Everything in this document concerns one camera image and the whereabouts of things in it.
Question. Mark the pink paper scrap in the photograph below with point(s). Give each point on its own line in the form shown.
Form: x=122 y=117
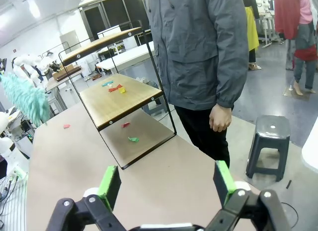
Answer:
x=125 y=125

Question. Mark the person left forearm grey sleeve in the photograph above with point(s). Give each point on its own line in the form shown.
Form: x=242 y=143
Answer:
x=233 y=87

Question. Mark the white background desk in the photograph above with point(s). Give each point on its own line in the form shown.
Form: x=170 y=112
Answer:
x=267 y=27

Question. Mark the mannequin in red garment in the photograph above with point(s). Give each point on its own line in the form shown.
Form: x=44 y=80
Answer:
x=285 y=17

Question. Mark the green white power strip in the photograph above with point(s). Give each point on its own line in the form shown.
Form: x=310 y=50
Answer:
x=20 y=174

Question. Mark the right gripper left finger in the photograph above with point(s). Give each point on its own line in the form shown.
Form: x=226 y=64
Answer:
x=109 y=188

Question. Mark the teal paper scrap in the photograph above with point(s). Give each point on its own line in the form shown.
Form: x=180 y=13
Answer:
x=107 y=83

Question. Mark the dark grey plastic stool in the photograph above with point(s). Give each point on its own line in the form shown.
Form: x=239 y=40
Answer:
x=270 y=134

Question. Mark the red crumpled paper scrap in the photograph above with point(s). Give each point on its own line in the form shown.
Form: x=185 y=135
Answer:
x=114 y=88

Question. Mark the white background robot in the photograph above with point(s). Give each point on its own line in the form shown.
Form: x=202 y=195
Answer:
x=24 y=60

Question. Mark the green paper scrap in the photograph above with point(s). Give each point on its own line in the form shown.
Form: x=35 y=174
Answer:
x=133 y=139

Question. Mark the person in grey jacket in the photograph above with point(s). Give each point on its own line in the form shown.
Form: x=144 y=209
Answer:
x=193 y=54

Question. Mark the black floor strip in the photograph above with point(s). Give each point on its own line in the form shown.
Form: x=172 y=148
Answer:
x=288 y=184

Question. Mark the person left hand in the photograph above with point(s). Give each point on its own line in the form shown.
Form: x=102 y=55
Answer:
x=219 y=119

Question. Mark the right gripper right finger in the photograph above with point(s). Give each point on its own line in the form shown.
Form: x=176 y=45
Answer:
x=224 y=183

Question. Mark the person with yellow apron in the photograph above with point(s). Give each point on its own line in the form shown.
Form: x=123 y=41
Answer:
x=252 y=29

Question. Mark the pink eraser piece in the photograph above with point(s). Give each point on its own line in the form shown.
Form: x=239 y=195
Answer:
x=66 y=126

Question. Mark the dark glass partition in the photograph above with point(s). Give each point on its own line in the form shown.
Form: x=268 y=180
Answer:
x=109 y=15

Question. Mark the teal fluffy duster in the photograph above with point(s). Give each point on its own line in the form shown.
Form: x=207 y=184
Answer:
x=24 y=97

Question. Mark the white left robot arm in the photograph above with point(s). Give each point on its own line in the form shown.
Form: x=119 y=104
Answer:
x=10 y=154

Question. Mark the brown flat box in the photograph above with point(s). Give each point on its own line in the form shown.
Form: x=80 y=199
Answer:
x=65 y=73

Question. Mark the wooden shelf with black frame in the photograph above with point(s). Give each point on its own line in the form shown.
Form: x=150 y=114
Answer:
x=119 y=99

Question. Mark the yellow paper scrap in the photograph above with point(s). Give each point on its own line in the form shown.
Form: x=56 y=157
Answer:
x=122 y=90

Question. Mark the long white background table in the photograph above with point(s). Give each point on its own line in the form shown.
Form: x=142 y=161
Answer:
x=129 y=55

